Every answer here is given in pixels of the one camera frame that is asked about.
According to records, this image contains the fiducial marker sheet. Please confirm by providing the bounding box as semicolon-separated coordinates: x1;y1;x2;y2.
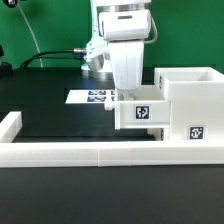
65;89;115;104

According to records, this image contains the black device at left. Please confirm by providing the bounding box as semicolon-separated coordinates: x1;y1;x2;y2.
0;45;13;77

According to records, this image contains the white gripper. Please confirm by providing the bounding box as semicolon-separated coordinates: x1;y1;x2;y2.
99;9;151;100

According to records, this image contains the black cable bundle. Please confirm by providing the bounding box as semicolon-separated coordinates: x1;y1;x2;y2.
19;48;88;69

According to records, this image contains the white U-shaped border frame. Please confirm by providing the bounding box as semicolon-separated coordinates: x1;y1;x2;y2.
0;112;224;168

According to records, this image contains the white drawer cabinet box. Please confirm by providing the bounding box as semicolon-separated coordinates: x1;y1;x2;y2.
147;67;224;141

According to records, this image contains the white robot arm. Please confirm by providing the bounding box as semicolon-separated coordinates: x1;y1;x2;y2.
86;0;153;100

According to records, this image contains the white drawer one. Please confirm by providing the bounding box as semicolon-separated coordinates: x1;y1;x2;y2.
104;85;171;129

